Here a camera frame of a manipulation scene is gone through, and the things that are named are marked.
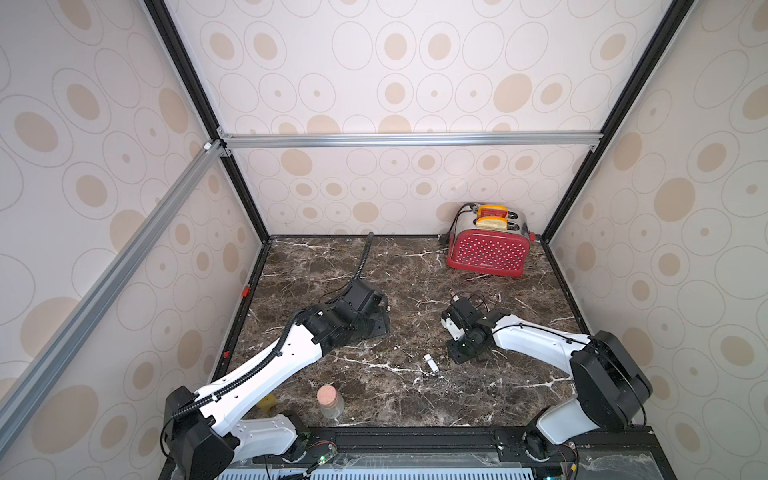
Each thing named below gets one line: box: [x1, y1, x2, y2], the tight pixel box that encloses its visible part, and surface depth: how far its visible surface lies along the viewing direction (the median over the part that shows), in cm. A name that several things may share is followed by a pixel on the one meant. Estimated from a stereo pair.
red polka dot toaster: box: [447, 203, 531, 277], surface depth 102 cm
